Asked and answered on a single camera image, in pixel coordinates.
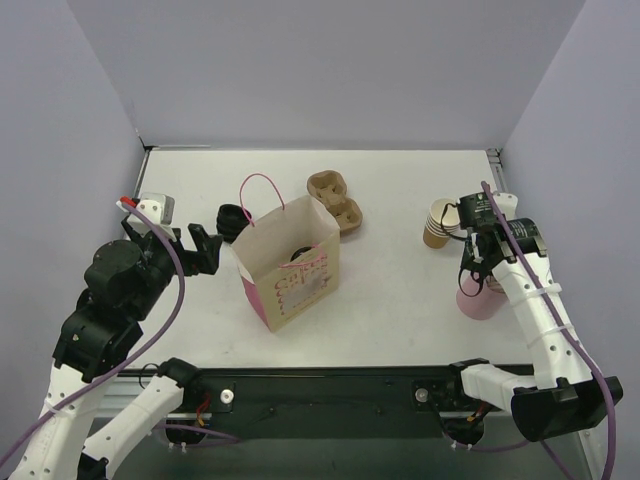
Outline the stack of brown paper cups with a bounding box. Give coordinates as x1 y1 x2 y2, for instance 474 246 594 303
423 198 463 249

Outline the cream and pink paper bag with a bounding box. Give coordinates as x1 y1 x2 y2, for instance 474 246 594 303
231 195 340 332

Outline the black cup lid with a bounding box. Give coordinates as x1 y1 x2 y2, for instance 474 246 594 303
290 246 313 262

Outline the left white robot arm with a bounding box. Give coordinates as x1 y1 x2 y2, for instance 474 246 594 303
5 224 223 479

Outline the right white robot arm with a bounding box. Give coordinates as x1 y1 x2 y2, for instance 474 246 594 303
443 192 623 442

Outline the stack of black lids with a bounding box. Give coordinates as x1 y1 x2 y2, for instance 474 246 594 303
216 204 252 244

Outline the pink cup with straws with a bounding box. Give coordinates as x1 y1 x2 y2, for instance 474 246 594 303
456 274 507 321

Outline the brown pulp cup carrier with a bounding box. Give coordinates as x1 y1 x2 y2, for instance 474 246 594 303
307 170 363 235

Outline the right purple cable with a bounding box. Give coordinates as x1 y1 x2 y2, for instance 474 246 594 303
469 180 619 480

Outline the purple cable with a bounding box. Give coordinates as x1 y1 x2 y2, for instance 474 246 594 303
0 199 246 466
469 180 619 480

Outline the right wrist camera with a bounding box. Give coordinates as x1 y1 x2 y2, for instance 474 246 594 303
492 192 518 221

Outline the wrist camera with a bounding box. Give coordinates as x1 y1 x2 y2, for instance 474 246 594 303
492 192 518 221
116 193 177 241

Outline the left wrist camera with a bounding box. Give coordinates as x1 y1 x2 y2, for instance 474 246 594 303
116 193 177 241

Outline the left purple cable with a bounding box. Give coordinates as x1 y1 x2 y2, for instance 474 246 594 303
0 199 246 466

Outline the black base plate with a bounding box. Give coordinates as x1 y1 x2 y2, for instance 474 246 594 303
124 367 504 441

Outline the aluminium frame rail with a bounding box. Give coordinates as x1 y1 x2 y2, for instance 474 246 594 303
484 149 617 479

